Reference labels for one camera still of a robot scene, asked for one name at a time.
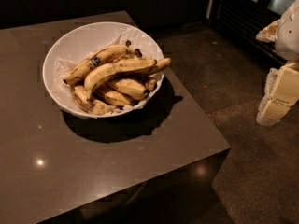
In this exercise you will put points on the white paper bowl liner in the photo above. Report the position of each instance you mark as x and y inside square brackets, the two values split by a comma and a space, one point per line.
[103, 70]

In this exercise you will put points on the front bruised banana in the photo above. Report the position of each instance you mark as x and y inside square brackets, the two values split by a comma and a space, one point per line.
[92, 105]

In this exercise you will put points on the long top yellow banana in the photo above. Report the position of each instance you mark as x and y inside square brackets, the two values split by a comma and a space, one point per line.
[102, 73]

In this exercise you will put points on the lower middle banana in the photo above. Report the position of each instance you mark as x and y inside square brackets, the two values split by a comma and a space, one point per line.
[113, 97]

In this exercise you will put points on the dark slatted wall vent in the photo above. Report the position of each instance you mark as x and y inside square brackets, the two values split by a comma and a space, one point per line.
[245, 18]

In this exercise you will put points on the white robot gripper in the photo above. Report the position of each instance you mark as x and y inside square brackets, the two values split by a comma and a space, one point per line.
[289, 34]

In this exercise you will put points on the banana pointing right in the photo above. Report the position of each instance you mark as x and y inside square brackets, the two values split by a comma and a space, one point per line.
[161, 65]

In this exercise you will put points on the white ceramic bowl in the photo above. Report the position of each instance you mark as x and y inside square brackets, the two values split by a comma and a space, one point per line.
[77, 45]

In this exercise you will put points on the middle short banana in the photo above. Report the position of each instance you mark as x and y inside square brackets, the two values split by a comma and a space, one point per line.
[129, 86]

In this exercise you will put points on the stickered banana at back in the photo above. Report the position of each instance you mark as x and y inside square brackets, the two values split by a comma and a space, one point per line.
[105, 55]

